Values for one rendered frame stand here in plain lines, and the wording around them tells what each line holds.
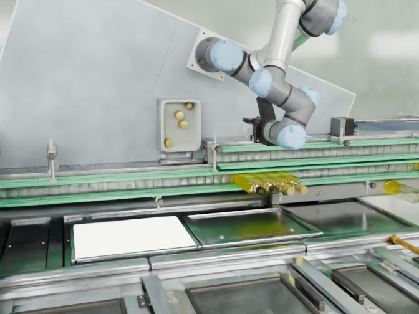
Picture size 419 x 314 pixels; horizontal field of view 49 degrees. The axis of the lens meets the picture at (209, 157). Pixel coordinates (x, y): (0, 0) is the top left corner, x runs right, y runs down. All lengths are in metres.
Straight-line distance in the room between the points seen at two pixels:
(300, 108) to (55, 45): 1.04
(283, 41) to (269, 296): 0.75
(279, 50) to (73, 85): 0.92
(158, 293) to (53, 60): 1.06
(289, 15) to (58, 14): 0.94
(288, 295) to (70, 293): 0.64
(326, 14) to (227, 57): 0.43
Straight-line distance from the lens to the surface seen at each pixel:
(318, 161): 2.11
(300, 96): 1.37
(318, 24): 1.63
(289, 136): 1.35
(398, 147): 2.44
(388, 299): 1.48
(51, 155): 1.74
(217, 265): 1.52
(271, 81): 1.32
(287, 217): 1.92
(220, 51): 1.80
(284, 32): 1.44
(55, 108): 1.98
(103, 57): 1.97
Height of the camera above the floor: 2.71
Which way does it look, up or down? 69 degrees down
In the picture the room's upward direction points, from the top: 124 degrees clockwise
